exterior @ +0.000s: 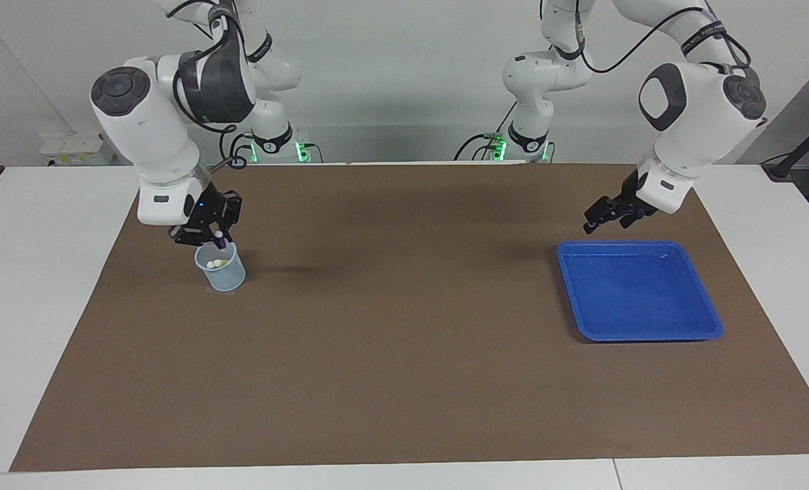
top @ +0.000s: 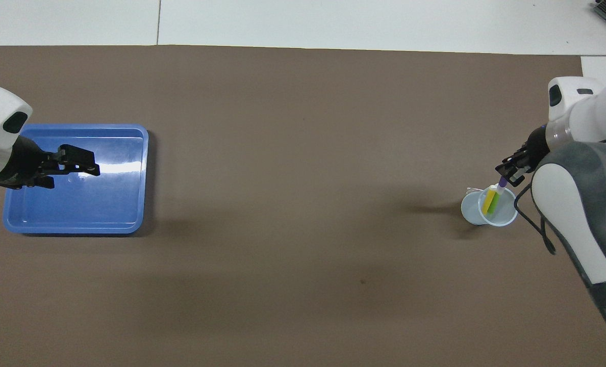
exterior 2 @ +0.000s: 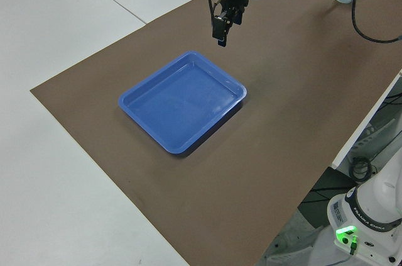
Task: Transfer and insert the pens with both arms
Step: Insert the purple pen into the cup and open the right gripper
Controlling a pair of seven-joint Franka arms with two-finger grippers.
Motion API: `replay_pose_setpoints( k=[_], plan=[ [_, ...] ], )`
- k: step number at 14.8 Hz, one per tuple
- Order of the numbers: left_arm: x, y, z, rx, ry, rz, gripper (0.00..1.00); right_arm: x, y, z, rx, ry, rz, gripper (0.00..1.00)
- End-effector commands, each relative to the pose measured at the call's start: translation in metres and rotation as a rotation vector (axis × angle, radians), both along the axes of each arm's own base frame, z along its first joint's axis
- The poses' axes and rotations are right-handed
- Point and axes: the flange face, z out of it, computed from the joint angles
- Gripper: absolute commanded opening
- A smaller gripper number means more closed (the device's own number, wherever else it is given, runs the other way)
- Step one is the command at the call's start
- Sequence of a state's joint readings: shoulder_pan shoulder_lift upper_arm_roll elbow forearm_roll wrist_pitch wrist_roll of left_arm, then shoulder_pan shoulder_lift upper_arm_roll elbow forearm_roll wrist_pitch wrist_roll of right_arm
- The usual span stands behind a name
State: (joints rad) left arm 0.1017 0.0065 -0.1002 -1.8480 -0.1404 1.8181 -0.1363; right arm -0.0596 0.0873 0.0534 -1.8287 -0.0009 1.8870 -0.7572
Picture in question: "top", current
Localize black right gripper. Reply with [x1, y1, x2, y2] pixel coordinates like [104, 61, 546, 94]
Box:
[495, 125, 550, 187]

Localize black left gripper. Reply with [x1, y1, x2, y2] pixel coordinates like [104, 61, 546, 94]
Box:
[0, 136, 101, 190]

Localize translucent plastic cup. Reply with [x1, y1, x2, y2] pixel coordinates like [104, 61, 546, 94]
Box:
[460, 186, 519, 227]

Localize blue plastic tray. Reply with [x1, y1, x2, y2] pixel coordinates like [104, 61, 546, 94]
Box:
[2, 124, 149, 236]

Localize brown table mat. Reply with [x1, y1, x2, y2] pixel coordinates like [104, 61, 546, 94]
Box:
[0, 45, 606, 367]

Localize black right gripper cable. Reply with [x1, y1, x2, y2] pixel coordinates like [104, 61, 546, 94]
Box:
[513, 181, 557, 255]

